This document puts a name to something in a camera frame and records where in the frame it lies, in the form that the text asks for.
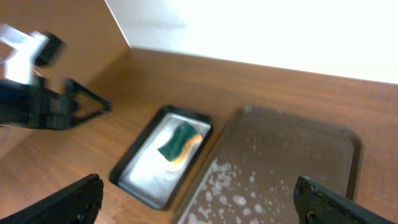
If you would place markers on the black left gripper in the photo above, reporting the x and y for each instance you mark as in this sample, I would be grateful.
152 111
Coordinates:
34 106

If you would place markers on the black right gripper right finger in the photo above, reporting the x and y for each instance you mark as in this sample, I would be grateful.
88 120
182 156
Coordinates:
316 204

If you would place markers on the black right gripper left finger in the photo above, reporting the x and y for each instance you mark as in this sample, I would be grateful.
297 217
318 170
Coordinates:
77 203

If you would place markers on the small black soapy tray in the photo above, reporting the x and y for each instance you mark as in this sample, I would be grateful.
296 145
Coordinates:
156 164

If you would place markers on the green and yellow sponge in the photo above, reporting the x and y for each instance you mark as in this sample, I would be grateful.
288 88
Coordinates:
177 149

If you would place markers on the dark brown plastic tray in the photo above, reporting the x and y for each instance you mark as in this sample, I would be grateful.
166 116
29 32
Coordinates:
252 170

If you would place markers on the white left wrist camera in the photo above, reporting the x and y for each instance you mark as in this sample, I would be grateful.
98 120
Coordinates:
37 49

